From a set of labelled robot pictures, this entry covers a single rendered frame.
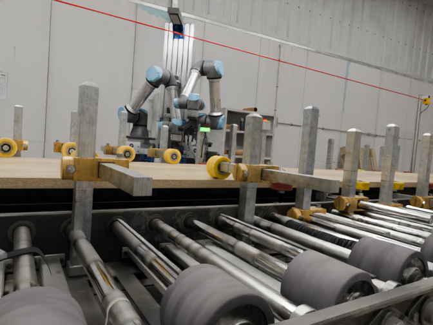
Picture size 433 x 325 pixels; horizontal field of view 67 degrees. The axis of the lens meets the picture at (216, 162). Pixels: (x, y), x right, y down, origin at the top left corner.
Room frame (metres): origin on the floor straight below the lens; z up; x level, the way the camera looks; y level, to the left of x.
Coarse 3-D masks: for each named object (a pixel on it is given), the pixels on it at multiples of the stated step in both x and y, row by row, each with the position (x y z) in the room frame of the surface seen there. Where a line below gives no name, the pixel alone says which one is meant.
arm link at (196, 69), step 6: (192, 66) 2.50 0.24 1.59; (198, 66) 2.48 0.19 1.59; (192, 72) 2.46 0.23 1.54; (198, 72) 2.47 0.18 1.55; (192, 78) 2.42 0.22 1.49; (198, 78) 2.50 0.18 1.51; (186, 84) 2.38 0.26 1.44; (192, 84) 2.39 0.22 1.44; (186, 90) 2.34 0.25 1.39; (192, 90) 2.38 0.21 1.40; (180, 96) 2.31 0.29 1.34; (186, 96) 2.32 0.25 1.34; (174, 102) 2.29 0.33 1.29; (180, 102) 2.28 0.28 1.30; (186, 102) 2.27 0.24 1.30; (180, 108) 2.31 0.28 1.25; (186, 108) 2.29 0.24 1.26
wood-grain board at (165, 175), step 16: (0, 160) 1.21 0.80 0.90; (16, 160) 1.26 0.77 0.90; (32, 160) 1.31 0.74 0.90; (48, 160) 1.37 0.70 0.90; (0, 176) 0.80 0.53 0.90; (16, 176) 0.82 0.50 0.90; (32, 176) 0.84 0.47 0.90; (48, 176) 0.87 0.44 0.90; (160, 176) 1.08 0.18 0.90; (176, 176) 1.12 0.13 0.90; (192, 176) 1.16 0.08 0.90; (208, 176) 1.21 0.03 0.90; (320, 176) 1.67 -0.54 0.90; (336, 176) 1.76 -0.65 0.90; (368, 176) 1.99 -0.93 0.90; (400, 176) 2.29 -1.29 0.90; (416, 176) 2.47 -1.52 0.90; (432, 176) 2.69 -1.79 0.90
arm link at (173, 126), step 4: (172, 120) 2.30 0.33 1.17; (176, 120) 2.28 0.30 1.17; (180, 120) 2.30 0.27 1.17; (172, 124) 2.30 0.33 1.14; (176, 124) 2.28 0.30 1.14; (180, 124) 2.30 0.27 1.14; (172, 128) 2.29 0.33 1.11; (176, 128) 2.28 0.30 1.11; (172, 132) 2.29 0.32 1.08; (176, 132) 2.28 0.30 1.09; (180, 132) 2.30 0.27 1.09
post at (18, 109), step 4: (16, 104) 1.55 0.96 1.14; (16, 108) 1.55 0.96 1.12; (20, 108) 1.56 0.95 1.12; (16, 112) 1.55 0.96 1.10; (20, 112) 1.56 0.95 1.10; (16, 116) 1.55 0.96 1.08; (20, 116) 1.56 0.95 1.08; (16, 120) 1.55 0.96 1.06; (20, 120) 1.56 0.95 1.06; (16, 124) 1.55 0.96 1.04; (20, 124) 1.56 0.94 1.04; (16, 128) 1.55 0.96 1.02; (20, 128) 1.56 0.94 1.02; (16, 132) 1.55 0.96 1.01; (20, 132) 1.56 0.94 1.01; (16, 136) 1.55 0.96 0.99; (20, 136) 1.56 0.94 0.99; (16, 152) 1.55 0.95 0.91; (20, 152) 1.56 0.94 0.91; (12, 156) 1.54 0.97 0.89; (16, 156) 1.55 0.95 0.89; (20, 156) 1.56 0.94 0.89
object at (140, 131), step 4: (136, 124) 2.66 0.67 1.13; (140, 124) 2.66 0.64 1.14; (132, 128) 2.68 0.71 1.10; (136, 128) 2.65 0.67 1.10; (140, 128) 2.66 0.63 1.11; (144, 128) 2.68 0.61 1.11; (132, 132) 2.68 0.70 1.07; (136, 132) 2.64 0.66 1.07; (140, 132) 2.65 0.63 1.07; (144, 132) 2.68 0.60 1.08; (140, 136) 2.65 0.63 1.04; (144, 136) 2.66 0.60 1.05; (148, 136) 2.72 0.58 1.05
